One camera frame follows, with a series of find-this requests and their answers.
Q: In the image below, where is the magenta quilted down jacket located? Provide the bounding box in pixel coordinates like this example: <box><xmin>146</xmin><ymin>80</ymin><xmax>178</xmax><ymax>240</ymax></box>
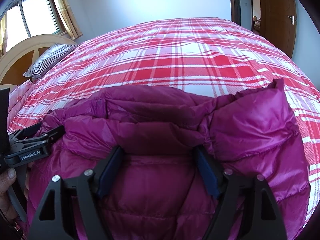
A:
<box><xmin>27</xmin><ymin>79</ymin><xmax>310</xmax><ymax>239</ymax></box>

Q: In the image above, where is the person left hand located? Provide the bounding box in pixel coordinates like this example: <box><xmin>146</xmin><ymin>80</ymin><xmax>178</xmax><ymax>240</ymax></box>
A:
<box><xmin>0</xmin><ymin>167</ymin><xmax>30</xmax><ymax>223</ymax></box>

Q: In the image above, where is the pink floral folded quilt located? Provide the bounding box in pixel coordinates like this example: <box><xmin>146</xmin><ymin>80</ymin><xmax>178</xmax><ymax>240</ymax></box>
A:
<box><xmin>7</xmin><ymin>80</ymin><xmax>35</xmax><ymax>128</ymax></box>

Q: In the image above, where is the cream wooden headboard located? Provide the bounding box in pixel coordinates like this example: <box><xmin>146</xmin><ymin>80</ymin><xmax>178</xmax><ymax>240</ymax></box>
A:
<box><xmin>1</xmin><ymin>34</ymin><xmax>76</xmax><ymax>86</ymax></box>

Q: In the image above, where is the striped pillow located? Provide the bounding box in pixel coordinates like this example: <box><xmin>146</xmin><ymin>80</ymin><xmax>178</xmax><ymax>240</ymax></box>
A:
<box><xmin>23</xmin><ymin>44</ymin><xmax>78</xmax><ymax>82</ymax></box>

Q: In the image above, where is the yellow curtain left panel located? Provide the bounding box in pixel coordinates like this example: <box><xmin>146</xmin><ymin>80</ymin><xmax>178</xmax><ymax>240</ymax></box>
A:
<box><xmin>0</xmin><ymin>14</ymin><xmax>8</xmax><ymax>57</ymax></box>

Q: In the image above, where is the yellow curtain panel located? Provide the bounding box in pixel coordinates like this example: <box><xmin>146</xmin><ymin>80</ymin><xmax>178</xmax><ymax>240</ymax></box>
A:
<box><xmin>54</xmin><ymin>0</ymin><xmax>82</xmax><ymax>40</ymax></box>
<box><xmin>0</xmin><ymin>14</ymin><xmax>8</xmax><ymax>57</ymax></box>

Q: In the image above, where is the yellow curtain right panel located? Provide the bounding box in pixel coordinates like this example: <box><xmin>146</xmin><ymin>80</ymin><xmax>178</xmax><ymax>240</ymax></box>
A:
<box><xmin>54</xmin><ymin>0</ymin><xmax>82</xmax><ymax>40</ymax></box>

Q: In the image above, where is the red white plaid bed cover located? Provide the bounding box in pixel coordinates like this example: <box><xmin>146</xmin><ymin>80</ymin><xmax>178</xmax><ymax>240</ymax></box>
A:
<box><xmin>8</xmin><ymin>17</ymin><xmax>319</xmax><ymax>225</ymax></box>

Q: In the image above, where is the brown wooden door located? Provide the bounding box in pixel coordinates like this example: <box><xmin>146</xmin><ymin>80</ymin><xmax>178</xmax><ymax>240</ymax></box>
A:
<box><xmin>260</xmin><ymin>0</ymin><xmax>296</xmax><ymax>57</ymax></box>

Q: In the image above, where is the window with frame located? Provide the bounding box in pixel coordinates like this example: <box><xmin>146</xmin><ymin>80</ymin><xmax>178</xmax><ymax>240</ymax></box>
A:
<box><xmin>5</xmin><ymin>0</ymin><xmax>65</xmax><ymax>52</ymax></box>

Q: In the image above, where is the silver door handle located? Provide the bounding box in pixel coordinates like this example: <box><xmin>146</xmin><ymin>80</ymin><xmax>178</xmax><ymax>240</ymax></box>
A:
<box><xmin>287</xmin><ymin>15</ymin><xmax>295</xmax><ymax>25</ymax></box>

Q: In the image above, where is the dark door frame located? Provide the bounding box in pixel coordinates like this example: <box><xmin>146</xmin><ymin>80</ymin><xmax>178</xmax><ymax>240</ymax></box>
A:
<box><xmin>231</xmin><ymin>0</ymin><xmax>260</xmax><ymax>33</ymax></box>

